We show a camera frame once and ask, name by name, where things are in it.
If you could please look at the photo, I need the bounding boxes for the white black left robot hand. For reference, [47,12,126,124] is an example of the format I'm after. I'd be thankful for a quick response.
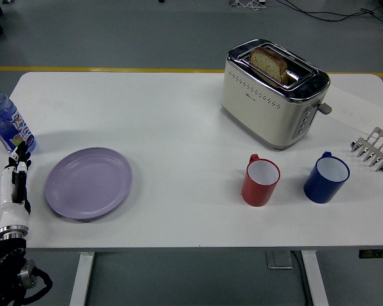
[0,141,33,229]

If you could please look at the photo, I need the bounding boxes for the purple round plate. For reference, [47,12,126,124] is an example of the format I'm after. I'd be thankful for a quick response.
[44,146,134,222]

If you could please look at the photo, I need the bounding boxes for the clear plastic water bottle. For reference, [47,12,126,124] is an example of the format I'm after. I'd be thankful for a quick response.
[0,79,37,154]

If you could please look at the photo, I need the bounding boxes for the white table leg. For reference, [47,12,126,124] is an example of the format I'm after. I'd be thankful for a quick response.
[300,251,331,306]
[69,251,96,306]

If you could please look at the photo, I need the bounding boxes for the red enamel mug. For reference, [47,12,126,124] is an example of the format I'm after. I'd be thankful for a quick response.
[241,154,281,207]

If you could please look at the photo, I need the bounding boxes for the grey floor socket box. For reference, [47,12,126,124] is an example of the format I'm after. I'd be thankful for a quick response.
[264,251,294,270]

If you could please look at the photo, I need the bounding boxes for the cream chrome toaster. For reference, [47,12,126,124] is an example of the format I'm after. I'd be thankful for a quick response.
[220,38,333,152]

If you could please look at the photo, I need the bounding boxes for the brown bread slice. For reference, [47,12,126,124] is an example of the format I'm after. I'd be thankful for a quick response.
[249,47,289,84]

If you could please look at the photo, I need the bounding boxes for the blue enamel mug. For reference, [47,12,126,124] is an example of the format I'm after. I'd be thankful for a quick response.
[303,151,350,204]

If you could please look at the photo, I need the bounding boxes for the white paper sheet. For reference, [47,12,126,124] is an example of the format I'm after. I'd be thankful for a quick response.
[324,84,383,131]

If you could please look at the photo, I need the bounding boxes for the black table control panel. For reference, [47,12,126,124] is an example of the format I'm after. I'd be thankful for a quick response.
[358,249,383,259]

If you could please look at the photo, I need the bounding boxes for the silver metal toast rack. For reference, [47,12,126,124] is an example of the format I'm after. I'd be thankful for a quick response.
[350,126,383,173]

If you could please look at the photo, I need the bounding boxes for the white cable bundle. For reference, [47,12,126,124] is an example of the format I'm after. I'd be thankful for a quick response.
[228,0,266,10]

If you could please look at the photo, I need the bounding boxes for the black floor cable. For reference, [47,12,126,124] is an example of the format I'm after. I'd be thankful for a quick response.
[276,0,383,24]

